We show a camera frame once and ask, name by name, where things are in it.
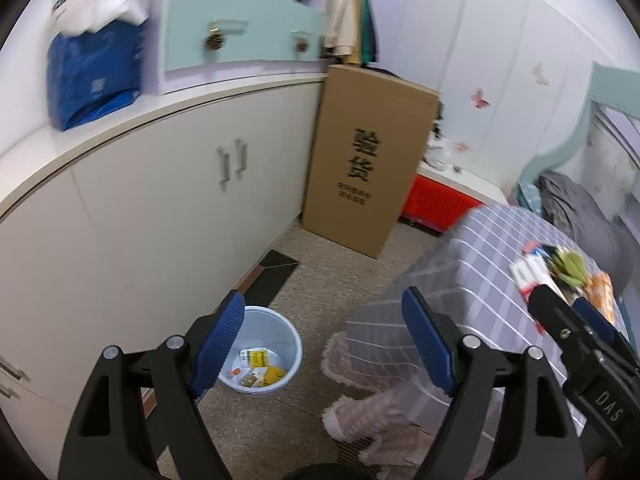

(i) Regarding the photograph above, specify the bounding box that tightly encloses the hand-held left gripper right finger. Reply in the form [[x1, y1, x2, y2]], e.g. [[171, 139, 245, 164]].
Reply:
[[401, 286, 586, 480]]

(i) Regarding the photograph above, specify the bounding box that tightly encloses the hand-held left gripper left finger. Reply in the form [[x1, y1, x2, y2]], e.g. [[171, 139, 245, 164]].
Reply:
[[57, 290, 246, 480]]

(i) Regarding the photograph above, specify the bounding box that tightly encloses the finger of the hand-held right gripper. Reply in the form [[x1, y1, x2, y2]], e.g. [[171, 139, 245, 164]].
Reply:
[[573, 296, 640, 367], [529, 284, 609, 362]]

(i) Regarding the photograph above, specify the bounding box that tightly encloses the white red packet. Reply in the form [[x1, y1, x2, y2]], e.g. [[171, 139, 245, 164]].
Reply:
[[509, 251, 552, 302]]

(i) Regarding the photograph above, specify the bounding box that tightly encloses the green wrapper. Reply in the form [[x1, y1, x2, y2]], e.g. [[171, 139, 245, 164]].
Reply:
[[546, 246, 587, 287]]

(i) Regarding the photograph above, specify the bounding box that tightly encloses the light blue plastic bin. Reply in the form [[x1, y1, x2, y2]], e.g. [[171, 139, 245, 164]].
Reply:
[[217, 306, 304, 394]]

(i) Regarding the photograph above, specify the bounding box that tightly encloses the orange snack packet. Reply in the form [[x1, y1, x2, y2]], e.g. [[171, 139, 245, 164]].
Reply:
[[584, 271, 617, 327]]

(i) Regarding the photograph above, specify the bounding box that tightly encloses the yellow packet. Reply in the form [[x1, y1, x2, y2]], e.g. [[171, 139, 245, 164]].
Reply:
[[239, 348, 271, 369]]

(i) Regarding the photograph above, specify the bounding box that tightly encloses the orange wrapper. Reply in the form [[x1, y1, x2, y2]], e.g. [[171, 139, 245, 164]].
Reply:
[[261, 365, 289, 387]]

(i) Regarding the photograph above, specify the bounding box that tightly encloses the pink checked slipper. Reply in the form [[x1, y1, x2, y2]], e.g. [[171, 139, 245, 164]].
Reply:
[[321, 391, 427, 467], [323, 333, 417, 397]]

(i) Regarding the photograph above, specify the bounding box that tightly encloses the dark floor mat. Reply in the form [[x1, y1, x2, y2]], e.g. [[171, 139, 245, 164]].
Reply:
[[237, 250, 300, 307]]

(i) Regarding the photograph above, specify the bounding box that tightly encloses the teal bedsheet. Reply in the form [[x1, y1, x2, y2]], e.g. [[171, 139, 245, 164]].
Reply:
[[514, 181, 544, 217]]

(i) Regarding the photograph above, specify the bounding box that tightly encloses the red box with white lid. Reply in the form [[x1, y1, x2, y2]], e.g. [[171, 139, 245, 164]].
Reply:
[[399, 160, 507, 237]]

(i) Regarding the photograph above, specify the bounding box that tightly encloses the white low cabinet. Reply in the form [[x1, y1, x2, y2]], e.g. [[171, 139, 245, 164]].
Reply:
[[0, 67, 331, 463]]

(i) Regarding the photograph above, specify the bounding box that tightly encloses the mint green bed headboard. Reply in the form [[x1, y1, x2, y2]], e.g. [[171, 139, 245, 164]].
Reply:
[[514, 60, 640, 203]]

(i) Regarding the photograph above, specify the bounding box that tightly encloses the small white plastic bag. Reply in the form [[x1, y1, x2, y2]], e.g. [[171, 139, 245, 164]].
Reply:
[[424, 135, 462, 172]]

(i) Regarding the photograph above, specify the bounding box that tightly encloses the large cardboard box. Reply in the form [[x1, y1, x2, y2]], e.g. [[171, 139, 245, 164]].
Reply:
[[300, 63, 441, 260]]

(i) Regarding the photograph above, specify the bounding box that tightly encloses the white wardrobe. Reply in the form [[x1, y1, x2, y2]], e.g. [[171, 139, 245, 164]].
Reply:
[[379, 0, 640, 203]]

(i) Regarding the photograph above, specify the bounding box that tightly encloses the blue plastic bag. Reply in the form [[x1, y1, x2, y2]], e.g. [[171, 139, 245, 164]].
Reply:
[[47, 21, 147, 132]]

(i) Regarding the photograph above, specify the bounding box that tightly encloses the mint green drawer unit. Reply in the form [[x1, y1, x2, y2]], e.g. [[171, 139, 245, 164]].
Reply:
[[159, 0, 327, 97]]

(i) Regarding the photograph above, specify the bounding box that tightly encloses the green hanging garment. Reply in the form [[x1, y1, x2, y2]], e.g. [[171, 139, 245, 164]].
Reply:
[[357, 0, 379, 64]]

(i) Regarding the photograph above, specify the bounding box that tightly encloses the beige hanging garment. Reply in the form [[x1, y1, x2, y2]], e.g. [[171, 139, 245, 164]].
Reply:
[[324, 0, 364, 62]]

